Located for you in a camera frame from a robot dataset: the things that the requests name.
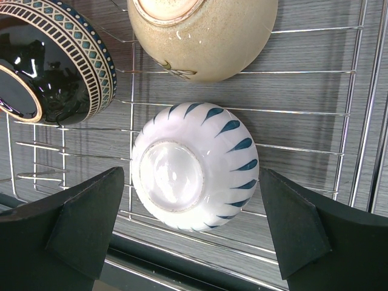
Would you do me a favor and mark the black patterned ceramic bowl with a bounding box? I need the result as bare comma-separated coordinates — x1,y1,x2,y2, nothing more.
1,1,117,125

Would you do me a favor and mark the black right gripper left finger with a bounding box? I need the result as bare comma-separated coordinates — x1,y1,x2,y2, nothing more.
1,167,124,290

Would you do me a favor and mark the chrome wire dish rack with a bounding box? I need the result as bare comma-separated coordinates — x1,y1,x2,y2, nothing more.
0,0,386,267

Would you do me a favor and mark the beige floral ceramic bowl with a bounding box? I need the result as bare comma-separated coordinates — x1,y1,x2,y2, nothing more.
127,0,278,82

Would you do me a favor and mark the clear plastic drip tray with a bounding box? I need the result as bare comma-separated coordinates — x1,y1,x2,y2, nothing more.
1,1,387,290

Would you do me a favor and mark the white blue-petal bowl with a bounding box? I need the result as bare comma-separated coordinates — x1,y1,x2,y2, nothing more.
131,102,259,232

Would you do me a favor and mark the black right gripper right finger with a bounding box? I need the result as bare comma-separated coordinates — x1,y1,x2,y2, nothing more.
259,168,387,290

